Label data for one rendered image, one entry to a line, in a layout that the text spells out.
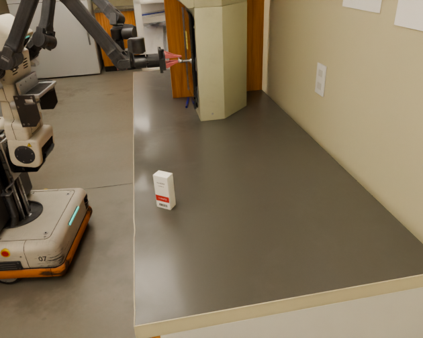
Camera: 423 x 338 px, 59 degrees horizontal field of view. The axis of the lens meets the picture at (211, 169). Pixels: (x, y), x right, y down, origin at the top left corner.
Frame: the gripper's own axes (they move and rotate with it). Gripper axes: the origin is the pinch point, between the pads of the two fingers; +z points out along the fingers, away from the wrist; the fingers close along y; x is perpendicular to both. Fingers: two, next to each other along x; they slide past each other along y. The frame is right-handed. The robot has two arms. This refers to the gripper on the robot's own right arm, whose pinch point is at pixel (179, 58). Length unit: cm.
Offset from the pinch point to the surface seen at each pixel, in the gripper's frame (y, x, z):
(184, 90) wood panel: -22.6, 26.2, 3.0
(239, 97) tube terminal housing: -19.9, -1.4, 26.2
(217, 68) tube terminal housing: -3.0, -10.7, 14.8
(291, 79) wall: -12, -7, 49
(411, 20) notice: 22, -80, 50
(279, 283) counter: -26, -110, 9
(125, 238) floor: -120, 34, -43
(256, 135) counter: -26.1, -31.7, 26.1
